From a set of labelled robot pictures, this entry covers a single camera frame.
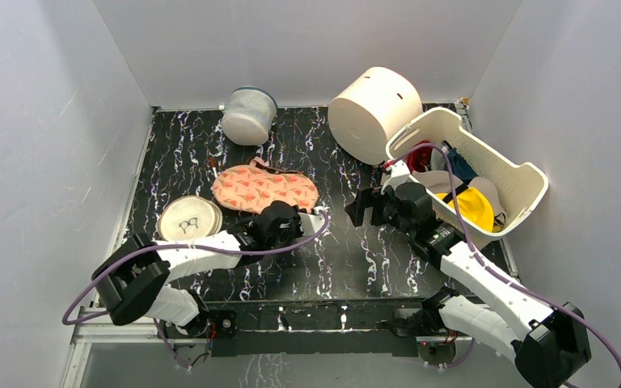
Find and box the strawberry print mesh laundry bag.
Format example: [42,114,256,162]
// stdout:
[211,158,319,214]

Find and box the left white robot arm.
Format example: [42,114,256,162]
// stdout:
[91,200,324,336]

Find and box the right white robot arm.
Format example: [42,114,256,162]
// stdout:
[345,182,592,387]

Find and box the yellow bra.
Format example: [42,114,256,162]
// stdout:
[437,185,505,233]

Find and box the cream perforated laundry basket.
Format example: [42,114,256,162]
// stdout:
[385,108,549,249]

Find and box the red garment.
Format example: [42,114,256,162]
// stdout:
[406,147,433,173]

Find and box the cream round tub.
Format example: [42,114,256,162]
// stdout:
[327,67,423,166]

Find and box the blue garment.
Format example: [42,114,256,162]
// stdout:
[441,141,479,183]

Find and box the small white red pen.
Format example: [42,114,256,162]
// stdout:
[209,157,218,178]

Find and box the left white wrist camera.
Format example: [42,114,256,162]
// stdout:
[298,207,328,237]

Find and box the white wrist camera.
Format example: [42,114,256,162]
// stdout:
[298,207,328,237]
[380,160,415,194]

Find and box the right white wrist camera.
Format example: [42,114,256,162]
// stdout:
[380,160,415,194]

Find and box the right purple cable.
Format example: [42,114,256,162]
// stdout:
[387,141,621,388]

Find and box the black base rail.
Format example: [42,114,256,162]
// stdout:
[171,297,483,359]

